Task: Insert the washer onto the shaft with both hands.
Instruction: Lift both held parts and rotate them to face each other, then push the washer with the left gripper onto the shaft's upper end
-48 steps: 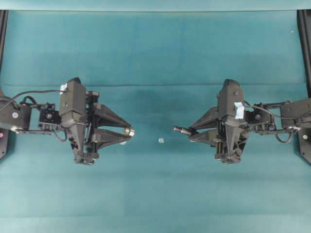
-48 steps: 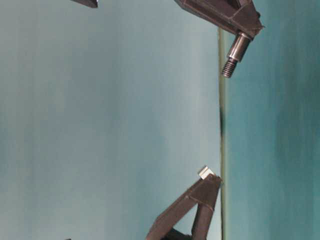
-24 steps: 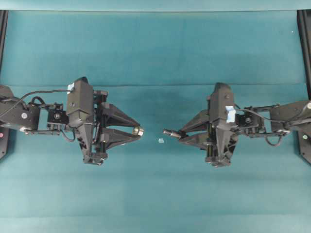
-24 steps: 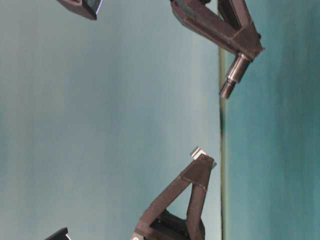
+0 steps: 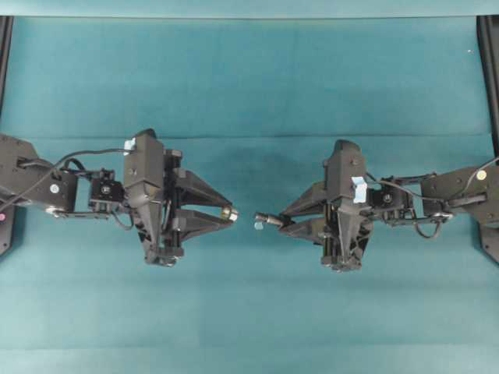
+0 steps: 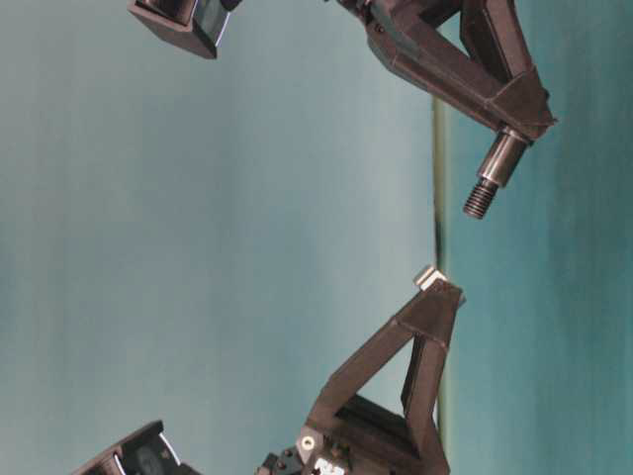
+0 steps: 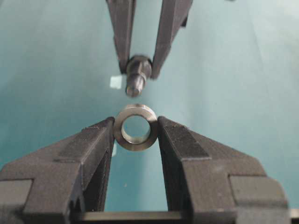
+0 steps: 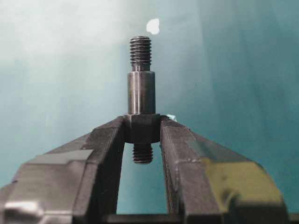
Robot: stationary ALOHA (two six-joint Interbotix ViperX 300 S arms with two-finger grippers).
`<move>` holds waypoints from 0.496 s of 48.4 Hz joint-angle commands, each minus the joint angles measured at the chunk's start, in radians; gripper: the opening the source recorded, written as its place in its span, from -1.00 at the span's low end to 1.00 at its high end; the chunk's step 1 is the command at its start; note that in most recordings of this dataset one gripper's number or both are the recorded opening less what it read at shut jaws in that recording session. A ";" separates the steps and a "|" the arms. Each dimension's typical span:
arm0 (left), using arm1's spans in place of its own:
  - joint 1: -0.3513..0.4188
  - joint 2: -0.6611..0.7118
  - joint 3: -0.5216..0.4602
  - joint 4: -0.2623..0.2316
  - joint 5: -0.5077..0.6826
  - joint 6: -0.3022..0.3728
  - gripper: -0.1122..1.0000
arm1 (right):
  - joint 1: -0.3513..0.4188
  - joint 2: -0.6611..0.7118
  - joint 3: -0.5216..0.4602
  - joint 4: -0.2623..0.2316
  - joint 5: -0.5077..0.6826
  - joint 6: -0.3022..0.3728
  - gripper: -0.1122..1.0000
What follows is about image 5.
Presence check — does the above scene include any black right camera cable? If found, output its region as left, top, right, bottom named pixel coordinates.
left=362, top=155, right=499, bottom=238

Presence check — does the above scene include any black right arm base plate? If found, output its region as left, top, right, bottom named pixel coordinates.
left=476, top=221, right=499, bottom=263

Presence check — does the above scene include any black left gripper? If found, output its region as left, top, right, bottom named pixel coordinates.
left=132, top=149, right=233, bottom=267

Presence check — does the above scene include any black camera cable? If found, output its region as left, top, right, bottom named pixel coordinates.
left=0, top=146, right=133, bottom=207
left=362, top=155, right=499, bottom=238

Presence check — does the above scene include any dark threaded metal shaft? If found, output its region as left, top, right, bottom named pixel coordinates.
left=254, top=212, right=290, bottom=228

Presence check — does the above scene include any black right frame rail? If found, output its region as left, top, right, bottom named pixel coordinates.
left=476, top=15, right=498, bottom=157

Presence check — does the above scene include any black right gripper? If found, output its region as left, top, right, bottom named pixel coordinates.
left=278, top=181, right=370, bottom=273

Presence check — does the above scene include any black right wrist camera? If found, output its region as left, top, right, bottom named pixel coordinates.
left=324, top=139, right=367, bottom=204

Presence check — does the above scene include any black frame rail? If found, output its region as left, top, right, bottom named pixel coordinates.
left=476, top=15, right=498, bottom=157
left=0, top=16, right=15, bottom=111

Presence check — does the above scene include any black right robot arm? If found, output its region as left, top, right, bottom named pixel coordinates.
left=274, top=161, right=498, bottom=272

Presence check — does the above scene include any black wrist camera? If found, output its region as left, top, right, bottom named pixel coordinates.
left=324, top=139, right=367, bottom=204
left=122, top=129, right=165, bottom=208

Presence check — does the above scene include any black left frame rail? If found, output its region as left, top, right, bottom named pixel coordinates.
left=0, top=16, right=15, bottom=111

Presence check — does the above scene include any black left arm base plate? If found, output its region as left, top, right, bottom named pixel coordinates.
left=0, top=206, right=16, bottom=256

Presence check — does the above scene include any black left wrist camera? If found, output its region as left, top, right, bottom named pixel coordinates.
left=122, top=129, right=165, bottom=208

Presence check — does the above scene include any teal table cloth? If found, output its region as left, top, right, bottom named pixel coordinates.
left=1, top=17, right=498, bottom=373

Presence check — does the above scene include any silver metal washer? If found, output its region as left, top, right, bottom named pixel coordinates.
left=221, top=206, right=239, bottom=222

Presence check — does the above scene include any black left camera cable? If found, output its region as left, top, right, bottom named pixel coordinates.
left=0, top=146, right=133, bottom=207

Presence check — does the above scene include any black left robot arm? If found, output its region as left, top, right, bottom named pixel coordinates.
left=1, top=129, right=238, bottom=267

